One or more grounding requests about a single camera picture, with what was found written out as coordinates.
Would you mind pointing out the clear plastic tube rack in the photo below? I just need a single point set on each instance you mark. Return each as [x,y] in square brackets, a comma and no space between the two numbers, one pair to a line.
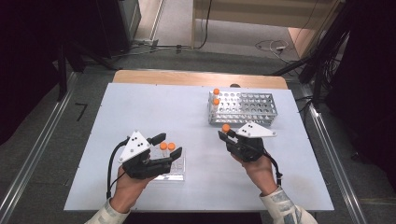
[179,169]

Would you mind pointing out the dark curtain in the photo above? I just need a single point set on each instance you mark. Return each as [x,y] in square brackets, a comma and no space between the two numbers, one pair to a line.
[25,62]
[370,77]

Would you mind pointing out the perforated metal tube rack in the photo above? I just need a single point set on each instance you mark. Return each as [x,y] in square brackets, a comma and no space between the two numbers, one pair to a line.
[249,109]

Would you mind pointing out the person's left hand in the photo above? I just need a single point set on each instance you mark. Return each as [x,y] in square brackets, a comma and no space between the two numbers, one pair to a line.
[130,189]

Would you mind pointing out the black metal stand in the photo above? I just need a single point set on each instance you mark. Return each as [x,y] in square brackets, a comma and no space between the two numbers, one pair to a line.
[317,62]
[62,71]

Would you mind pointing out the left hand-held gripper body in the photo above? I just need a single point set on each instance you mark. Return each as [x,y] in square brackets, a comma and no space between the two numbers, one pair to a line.
[137,155]

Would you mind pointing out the dark cabinet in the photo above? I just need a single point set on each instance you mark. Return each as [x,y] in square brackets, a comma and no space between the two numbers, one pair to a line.
[115,25]

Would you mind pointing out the orange-capped clear tube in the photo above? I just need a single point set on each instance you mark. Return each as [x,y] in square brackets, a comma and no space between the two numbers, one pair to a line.
[163,146]
[216,101]
[216,91]
[171,146]
[226,128]

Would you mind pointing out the aluminium floor rail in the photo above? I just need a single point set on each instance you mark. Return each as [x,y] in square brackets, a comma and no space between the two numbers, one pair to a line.
[336,149]
[37,149]

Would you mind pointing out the light wooden furniture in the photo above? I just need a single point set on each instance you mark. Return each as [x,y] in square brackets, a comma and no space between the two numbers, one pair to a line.
[264,14]

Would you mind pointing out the grey power strip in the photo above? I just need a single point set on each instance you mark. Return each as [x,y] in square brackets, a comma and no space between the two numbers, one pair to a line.
[144,42]

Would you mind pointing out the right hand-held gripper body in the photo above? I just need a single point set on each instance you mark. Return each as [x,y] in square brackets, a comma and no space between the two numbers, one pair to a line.
[249,146]

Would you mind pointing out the person's right hand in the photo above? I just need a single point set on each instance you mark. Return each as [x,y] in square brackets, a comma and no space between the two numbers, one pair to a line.
[260,174]

